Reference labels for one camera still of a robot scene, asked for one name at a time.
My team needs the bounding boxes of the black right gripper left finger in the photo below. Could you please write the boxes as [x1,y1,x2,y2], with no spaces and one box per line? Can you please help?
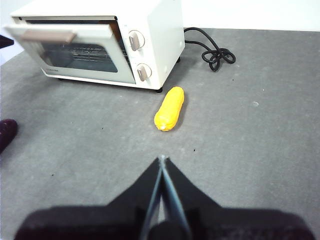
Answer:
[14,156,164,240]

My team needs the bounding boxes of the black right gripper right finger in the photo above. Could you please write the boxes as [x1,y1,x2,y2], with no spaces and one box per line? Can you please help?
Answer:
[163,156,316,240]

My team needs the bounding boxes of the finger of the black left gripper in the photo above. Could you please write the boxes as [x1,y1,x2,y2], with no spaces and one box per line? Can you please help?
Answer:
[0,34,15,50]

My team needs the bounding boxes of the oven door with beige handle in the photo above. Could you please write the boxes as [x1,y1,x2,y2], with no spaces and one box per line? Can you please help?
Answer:
[4,22,137,85]

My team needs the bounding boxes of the beige oven knob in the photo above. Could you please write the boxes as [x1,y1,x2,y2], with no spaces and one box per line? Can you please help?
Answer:
[135,62,153,83]
[127,29,146,52]

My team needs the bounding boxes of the cream toaster oven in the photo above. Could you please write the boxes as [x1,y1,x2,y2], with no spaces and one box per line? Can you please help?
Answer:
[4,0,186,94]

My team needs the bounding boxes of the dark purple vegetable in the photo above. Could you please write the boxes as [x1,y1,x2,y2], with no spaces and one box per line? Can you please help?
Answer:
[0,118,19,155]

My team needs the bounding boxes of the yellow corn cob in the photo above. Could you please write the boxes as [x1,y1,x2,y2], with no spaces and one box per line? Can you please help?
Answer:
[153,86,185,132]

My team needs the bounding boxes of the metal oven wire rack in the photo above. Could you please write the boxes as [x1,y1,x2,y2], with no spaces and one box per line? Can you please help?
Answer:
[70,45,111,63]

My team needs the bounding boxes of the black oven power cable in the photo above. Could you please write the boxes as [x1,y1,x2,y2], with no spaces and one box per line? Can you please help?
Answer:
[183,26,237,72]

